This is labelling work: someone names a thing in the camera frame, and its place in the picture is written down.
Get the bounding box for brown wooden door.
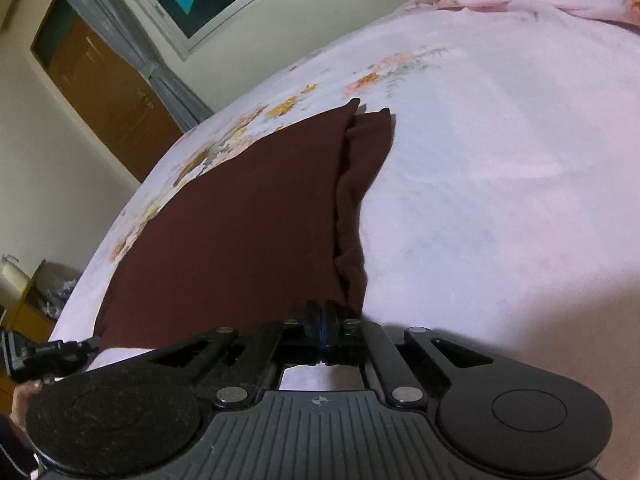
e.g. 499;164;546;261
30;0;184;183

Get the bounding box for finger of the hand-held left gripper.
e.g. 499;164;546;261
60;337;102;368

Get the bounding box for dark brown garment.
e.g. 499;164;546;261
92;97;396;353

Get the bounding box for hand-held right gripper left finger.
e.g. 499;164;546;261
150;301;321;409

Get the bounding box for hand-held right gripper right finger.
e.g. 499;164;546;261
324;301;497;408

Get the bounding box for bed with floral pink sheet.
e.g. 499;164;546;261
50;0;640;480

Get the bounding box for person's left hand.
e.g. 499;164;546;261
9;379;45;431

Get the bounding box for person's left forearm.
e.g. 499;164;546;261
0;412;41;478

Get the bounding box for grey curtain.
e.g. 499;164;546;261
39;0;215;135

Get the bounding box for cluttered cardboard box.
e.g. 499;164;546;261
25;258;84;322

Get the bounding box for white container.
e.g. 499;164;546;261
0;254;32;311

